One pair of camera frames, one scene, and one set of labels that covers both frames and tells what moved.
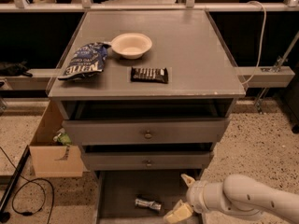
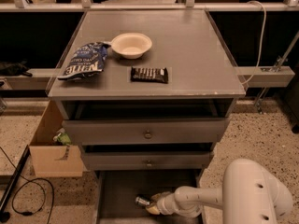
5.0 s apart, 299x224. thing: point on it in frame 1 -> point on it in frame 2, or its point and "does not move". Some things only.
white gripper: x=194 y=194 -> x=163 y=203
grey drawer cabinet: x=148 y=94 does not move
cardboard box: x=50 y=159 does not move
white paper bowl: x=132 y=45 does not move
